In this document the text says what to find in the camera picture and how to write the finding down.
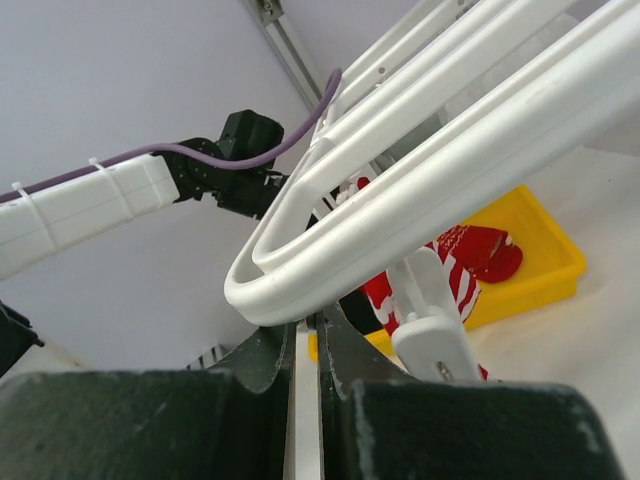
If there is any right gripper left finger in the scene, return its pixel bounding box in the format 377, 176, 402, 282
1, 325, 296, 479

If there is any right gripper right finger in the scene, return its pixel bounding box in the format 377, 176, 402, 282
315, 306, 624, 479

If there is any white hanger clip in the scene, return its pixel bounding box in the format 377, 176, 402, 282
387, 247, 482, 382

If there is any red white striped sock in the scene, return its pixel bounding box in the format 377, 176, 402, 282
332, 177, 489, 381

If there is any white plastic clip hanger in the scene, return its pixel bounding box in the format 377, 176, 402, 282
224, 1, 639, 326

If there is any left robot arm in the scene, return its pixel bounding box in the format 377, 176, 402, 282
1, 110, 287, 278

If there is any red sock in tray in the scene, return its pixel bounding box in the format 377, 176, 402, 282
437, 225, 524, 284

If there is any yellow plastic tray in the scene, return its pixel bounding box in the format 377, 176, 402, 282
307, 183, 587, 364

